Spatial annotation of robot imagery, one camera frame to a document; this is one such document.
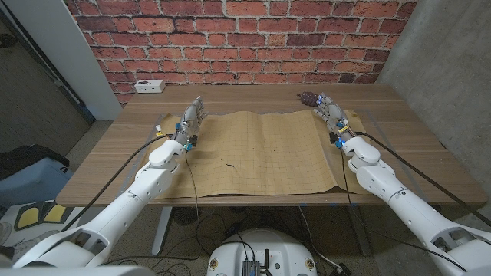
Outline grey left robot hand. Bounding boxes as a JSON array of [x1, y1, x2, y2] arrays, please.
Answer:
[[174, 95, 209, 145]]

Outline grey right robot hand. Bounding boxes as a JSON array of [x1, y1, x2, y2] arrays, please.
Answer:
[[312, 93, 356, 143]]

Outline floral kraft wrapping paper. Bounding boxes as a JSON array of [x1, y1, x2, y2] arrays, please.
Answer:
[[147, 110, 379, 199]]

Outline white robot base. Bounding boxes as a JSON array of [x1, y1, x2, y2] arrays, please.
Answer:
[[206, 228, 318, 276]]

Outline brown pinecone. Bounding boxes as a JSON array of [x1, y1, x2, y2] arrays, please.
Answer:
[[298, 90, 319, 107]]

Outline white power strip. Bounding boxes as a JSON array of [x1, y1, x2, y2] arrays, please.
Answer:
[[133, 79, 166, 94]]

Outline black floor fan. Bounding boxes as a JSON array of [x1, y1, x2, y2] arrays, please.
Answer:
[[171, 206, 203, 226]]

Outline red brick printed backdrop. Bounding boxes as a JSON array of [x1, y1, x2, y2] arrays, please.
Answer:
[[64, 0, 418, 107]]

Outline white table leg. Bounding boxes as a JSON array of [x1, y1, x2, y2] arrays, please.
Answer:
[[151, 206, 173, 256]]

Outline grey table leg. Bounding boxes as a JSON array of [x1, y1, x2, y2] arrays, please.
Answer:
[[347, 205, 372, 257]]

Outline grey electronics box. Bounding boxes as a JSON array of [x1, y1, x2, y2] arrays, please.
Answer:
[[241, 260, 262, 276]]

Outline black cloth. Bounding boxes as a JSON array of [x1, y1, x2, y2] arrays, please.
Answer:
[[0, 144, 71, 181]]

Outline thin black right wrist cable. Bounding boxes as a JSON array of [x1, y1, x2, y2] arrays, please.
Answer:
[[338, 145, 468, 272]]

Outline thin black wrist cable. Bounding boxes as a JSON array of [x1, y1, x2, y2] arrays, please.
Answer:
[[185, 147, 204, 257], [338, 145, 468, 272]]

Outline thin black left wrist cable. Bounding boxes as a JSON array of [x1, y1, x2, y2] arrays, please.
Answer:
[[185, 147, 204, 257]]

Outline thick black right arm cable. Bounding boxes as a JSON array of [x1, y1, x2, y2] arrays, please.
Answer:
[[354, 130, 491, 229]]

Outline white floor cable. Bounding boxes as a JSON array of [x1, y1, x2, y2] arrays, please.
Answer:
[[298, 205, 344, 271]]

